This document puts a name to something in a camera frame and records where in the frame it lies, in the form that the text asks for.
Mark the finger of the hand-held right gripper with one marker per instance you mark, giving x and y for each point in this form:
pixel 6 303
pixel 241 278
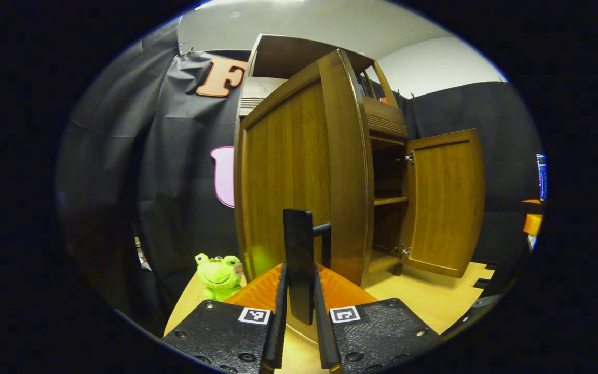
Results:
pixel 532 224

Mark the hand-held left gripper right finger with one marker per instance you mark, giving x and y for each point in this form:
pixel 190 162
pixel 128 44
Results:
pixel 377 332

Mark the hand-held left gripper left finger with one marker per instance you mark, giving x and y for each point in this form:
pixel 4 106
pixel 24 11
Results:
pixel 226 332

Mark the wooden shoe cabinet door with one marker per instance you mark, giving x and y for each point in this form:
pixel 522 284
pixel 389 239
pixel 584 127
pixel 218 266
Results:
pixel 288 166
pixel 444 202

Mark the wooden double-door shoe cabinet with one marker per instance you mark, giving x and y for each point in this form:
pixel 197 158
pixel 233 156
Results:
pixel 288 57

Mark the blue panel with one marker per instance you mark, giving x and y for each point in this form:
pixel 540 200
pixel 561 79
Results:
pixel 541 176

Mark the green frog plush toy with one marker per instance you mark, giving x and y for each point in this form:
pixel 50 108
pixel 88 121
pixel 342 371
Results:
pixel 218 275

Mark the black backdrop cloth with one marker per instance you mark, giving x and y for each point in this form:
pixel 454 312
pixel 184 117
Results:
pixel 174 156

